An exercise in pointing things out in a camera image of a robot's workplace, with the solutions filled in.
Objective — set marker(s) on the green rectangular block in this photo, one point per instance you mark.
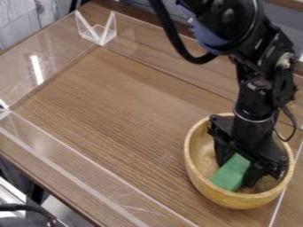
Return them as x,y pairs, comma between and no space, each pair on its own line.
230,175

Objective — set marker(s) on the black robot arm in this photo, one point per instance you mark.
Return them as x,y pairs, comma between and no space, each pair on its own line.
233,28

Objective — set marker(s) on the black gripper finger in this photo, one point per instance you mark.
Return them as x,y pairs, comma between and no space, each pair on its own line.
225,151
254,173

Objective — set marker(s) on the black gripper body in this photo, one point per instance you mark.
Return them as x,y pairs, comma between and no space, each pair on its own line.
256,142

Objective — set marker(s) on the clear acrylic corner bracket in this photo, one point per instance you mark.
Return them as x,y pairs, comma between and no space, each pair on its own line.
98,34

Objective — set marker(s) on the light wooden bowl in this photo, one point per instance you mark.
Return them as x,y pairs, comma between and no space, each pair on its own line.
202,167

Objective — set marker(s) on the clear acrylic wall enclosure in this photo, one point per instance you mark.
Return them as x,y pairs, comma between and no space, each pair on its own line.
97,119

